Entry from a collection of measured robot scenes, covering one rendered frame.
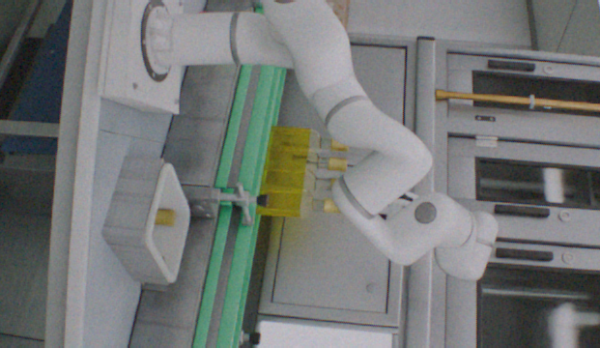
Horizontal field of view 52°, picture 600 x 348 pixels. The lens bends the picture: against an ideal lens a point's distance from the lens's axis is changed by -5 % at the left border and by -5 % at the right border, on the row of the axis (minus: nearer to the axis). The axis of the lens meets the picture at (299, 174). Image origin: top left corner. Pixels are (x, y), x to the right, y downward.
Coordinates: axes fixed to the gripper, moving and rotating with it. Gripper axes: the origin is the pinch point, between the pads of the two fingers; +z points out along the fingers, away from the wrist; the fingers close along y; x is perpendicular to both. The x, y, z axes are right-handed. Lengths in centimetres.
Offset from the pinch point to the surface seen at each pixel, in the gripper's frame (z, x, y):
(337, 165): 12.3, -11.6, -1.8
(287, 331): 8.6, 19.8, -28.6
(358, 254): 1.2, -4.0, -20.3
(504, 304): -36.4, -10.1, -25.3
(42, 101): 84, 13, 7
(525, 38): 5, -486, -156
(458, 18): 71, -482, -153
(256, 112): 31.6, -5.3, 10.5
